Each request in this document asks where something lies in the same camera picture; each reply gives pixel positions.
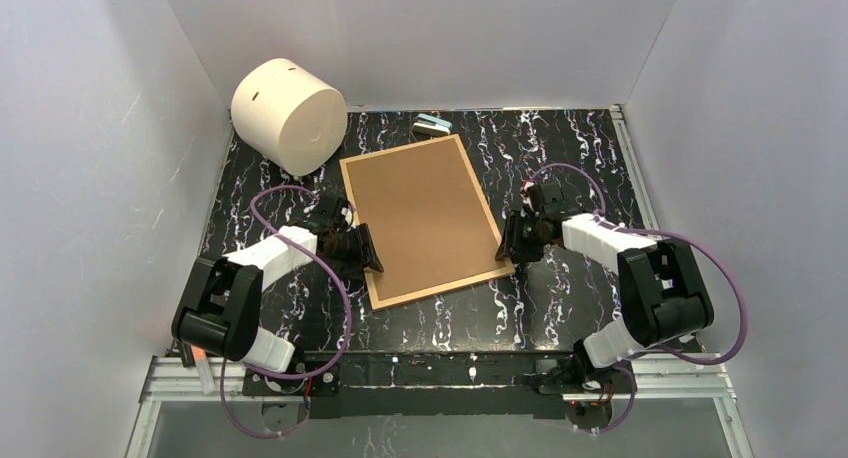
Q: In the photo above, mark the peach cap glue stick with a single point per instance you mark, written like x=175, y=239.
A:
x=204, y=370

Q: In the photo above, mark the large white cylinder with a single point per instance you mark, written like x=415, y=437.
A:
x=290, y=116

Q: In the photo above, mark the light wooden picture frame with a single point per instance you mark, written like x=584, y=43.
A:
x=371, y=283

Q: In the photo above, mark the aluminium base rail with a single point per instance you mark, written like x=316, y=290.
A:
x=441, y=404

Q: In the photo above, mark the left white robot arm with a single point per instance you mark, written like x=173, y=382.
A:
x=219, y=310

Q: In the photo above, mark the teal white stapler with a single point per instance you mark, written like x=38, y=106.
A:
x=430, y=125

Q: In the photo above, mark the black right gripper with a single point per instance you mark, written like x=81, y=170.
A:
x=519, y=235

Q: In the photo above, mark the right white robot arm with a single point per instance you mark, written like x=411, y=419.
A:
x=661, y=291

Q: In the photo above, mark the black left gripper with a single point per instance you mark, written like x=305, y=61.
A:
x=354, y=245

